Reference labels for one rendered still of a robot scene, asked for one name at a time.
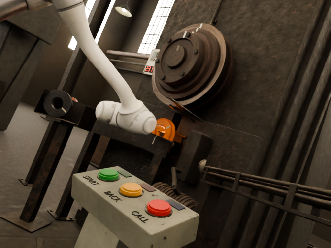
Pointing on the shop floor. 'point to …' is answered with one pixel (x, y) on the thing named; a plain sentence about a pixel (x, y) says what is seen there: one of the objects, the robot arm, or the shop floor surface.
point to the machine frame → (248, 109)
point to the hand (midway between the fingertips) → (163, 129)
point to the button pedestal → (128, 215)
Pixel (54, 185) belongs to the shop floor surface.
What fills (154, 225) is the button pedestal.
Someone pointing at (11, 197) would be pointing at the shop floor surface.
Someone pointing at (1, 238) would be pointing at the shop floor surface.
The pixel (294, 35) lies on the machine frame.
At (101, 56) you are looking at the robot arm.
